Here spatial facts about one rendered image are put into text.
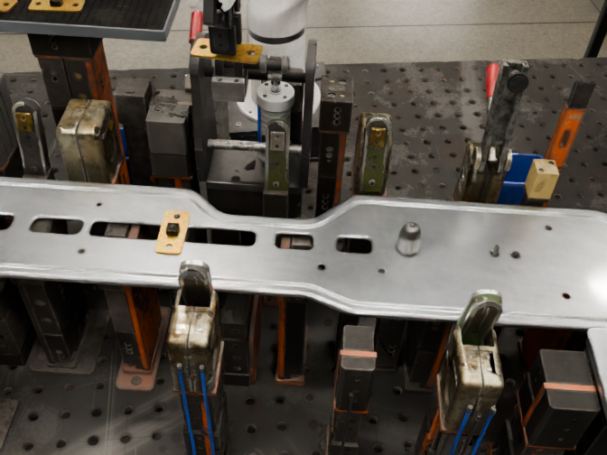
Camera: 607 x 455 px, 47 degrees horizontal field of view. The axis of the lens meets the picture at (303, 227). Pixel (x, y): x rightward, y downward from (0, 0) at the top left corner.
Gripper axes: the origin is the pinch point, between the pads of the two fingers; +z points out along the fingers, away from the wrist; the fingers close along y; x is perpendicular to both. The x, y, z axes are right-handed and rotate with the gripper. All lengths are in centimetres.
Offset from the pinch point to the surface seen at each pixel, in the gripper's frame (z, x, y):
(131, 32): 13.6, -21.0, -18.3
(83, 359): 59, -25, 13
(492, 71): 16.3, 34.7, -24.1
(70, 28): 13.3, -30.5, -17.0
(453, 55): 133, 40, -214
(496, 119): 17.9, 35.7, -14.3
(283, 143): 22.5, 5.3, -7.6
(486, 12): 133, 54, -257
